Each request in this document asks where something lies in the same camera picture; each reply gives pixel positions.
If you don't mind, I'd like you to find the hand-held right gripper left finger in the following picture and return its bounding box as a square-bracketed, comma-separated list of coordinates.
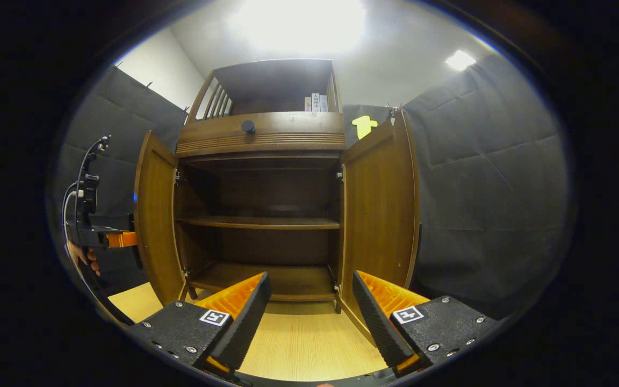
[127, 271, 272, 377]

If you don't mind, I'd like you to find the wooden shoe cabinet door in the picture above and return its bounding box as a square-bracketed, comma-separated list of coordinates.
[134, 131, 186, 306]
[337, 110, 421, 345]

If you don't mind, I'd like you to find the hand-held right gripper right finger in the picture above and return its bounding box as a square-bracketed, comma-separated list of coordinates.
[352, 270, 498, 377]

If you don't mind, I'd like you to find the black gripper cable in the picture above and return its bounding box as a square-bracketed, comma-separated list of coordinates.
[75, 135, 112, 178]

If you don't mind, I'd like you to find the wooden double-door shoe cabinet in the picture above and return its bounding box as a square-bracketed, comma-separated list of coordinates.
[174, 58, 346, 315]

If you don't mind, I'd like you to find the black backdrop cloth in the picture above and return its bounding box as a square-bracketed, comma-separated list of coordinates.
[54, 51, 573, 318]

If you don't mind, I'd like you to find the small ceiling light panel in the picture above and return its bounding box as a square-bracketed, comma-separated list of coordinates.
[445, 49, 477, 71]

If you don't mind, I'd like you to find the large ceiling light panel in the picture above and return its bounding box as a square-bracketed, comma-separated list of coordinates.
[234, 0, 366, 52]

